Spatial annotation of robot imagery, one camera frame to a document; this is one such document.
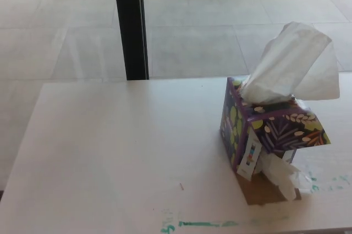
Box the purple floral tissue box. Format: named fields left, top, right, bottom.
left=219, top=76, right=332, bottom=207

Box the black vertical window post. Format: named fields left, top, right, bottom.
left=112, top=0, right=150, bottom=81

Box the white pulled-up tissue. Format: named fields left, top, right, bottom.
left=239, top=21, right=340, bottom=105

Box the crumpled white tissue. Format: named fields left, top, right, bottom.
left=258, top=151, right=302, bottom=201

